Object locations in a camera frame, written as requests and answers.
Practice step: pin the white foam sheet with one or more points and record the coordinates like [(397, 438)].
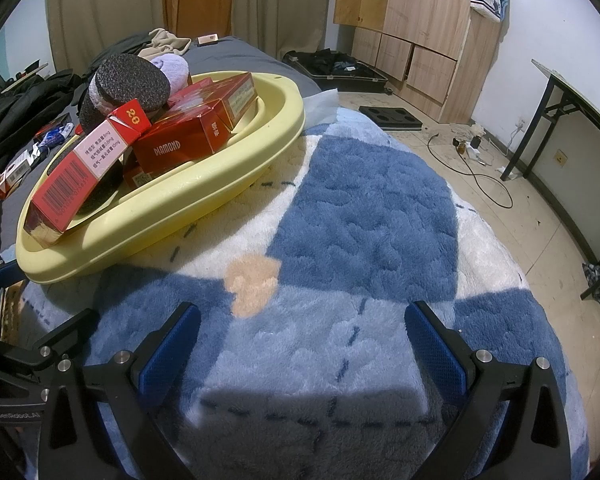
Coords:
[(325, 105)]

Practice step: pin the black jacket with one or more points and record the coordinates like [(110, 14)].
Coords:
[(15, 110)]

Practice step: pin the cigarette packs with barcode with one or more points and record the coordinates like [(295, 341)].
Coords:
[(15, 175)]

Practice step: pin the pale yellow oval basin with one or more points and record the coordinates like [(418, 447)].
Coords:
[(205, 180)]

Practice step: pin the black suitcase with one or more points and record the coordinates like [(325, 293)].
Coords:
[(340, 67)]

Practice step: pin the blue checked plush blanket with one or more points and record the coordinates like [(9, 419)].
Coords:
[(360, 210)]

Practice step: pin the beige curtain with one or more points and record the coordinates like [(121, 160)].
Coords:
[(105, 5)]

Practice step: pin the white wall plug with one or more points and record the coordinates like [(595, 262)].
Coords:
[(519, 125)]

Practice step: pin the black foam tray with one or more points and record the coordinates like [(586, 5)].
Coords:
[(387, 117)]

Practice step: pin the small red and white pack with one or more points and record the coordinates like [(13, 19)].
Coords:
[(209, 39)]

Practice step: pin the tall red and white box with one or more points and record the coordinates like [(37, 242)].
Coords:
[(75, 180)]

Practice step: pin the dark green clothing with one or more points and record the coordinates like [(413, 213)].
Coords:
[(125, 45)]

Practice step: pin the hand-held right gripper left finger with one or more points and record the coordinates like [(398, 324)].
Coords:
[(170, 342)]

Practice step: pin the black folding table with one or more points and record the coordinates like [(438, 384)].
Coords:
[(534, 132)]

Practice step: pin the white power strip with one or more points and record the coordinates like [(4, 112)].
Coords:
[(474, 146)]

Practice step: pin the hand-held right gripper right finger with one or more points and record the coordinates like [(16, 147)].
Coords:
[(435, 347)]

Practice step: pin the yellow wall socket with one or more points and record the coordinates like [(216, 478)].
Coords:
[(560, 157)]

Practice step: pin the red box with gold band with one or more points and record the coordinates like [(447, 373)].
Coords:
[(180, 147), (230, 102)]

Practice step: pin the wooden wardrobe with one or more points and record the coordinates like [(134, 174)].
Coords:
[(430, 10)]

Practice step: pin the plaid clothes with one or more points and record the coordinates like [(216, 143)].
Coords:
[(597, 280)]

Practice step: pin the beige clothing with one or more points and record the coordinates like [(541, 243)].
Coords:
[(165, 40)]

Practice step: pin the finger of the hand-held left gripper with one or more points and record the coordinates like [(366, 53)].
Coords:
[(10, 275), (65, 332)]

